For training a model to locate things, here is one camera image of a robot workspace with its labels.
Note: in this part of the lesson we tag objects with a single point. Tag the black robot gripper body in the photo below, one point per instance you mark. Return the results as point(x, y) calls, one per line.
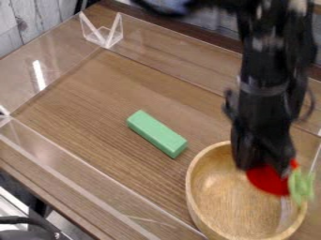
point(262, 112)

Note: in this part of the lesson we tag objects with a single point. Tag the red plush fruit green stem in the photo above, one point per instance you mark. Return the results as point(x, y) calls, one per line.
point(296, 185)

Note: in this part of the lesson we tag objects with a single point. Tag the round wooden bowl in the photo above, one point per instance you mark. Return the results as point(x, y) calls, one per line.
point(229, 208)

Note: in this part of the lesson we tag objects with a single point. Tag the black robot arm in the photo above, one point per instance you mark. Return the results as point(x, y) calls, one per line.
point(278, 50)

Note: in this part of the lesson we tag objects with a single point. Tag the green rectangular block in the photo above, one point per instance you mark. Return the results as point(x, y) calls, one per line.
point(156, 133)

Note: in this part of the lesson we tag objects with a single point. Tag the clear acrylic enclosure box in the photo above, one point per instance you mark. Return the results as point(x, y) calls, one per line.
point(69, 92)

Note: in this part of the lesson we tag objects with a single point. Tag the clear acrylic corner bracket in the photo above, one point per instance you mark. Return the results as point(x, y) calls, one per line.
point(102, 36)

